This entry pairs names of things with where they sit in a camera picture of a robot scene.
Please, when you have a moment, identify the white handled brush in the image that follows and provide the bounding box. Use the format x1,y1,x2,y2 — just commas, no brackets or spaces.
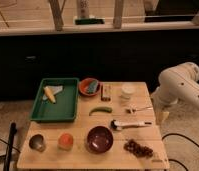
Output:
110,120,152,131

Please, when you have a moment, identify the dark purple bowl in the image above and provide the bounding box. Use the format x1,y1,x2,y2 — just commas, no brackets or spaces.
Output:
86,126,113,154

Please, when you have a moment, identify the green box on shelf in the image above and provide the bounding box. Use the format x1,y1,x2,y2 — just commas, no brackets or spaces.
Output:
75,18,104,25

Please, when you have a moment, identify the white cup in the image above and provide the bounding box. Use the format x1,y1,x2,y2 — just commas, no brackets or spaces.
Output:
120,83,135,100

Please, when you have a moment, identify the orange bowl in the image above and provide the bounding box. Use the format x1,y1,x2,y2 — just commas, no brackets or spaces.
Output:
79,78,101,97

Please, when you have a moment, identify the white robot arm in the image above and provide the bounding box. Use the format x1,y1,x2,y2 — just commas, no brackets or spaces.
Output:
151,62,199,125

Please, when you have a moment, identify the bunch of dark grapes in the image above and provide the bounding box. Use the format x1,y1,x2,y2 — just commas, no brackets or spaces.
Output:
124,139,153,158

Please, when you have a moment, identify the yellow corn cob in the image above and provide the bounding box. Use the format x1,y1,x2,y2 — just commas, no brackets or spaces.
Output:
44,86,56,104

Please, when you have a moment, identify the metal spoon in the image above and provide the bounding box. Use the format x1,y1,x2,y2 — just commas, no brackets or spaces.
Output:
125,106,153,114

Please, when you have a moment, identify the green pepper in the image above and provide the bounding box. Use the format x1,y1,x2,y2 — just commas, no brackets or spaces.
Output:
89,106,113,116

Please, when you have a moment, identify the brown wooden block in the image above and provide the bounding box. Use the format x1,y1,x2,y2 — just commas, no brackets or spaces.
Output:
101,84,111,101

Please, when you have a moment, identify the black pole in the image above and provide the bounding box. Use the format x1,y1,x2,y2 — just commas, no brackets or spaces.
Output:
3,122,17,171

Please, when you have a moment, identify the black cable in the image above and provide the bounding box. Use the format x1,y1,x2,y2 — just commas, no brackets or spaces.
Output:
161,132,199,171

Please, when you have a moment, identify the green sponge in bowl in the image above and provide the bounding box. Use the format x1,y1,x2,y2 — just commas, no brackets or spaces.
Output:
86,80,98,94

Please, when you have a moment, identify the green plastic tray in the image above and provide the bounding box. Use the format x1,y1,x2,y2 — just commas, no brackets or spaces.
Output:
30,78,79,123

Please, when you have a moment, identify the wooden shelf rail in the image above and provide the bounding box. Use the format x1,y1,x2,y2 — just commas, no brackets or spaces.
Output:
0,20,199,36

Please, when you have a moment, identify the orange fruit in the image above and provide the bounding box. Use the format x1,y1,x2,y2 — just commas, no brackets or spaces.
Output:
58,133,74,150

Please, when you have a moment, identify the metal cup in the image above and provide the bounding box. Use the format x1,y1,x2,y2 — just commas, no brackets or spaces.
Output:
29,134,46,152

